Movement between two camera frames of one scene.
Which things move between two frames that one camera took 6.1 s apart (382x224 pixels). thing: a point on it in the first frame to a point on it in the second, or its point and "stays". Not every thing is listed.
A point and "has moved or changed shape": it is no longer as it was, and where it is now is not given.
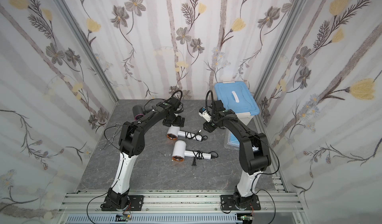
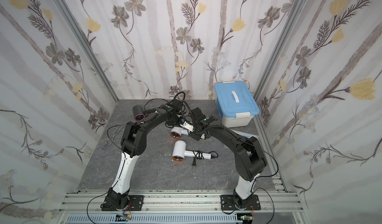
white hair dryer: [179, 152] stays
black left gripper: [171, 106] stays
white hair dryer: [174, 131] has moved or changed shape
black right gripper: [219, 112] to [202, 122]
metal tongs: [110, 141] stays
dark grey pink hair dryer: [138, 112] stays
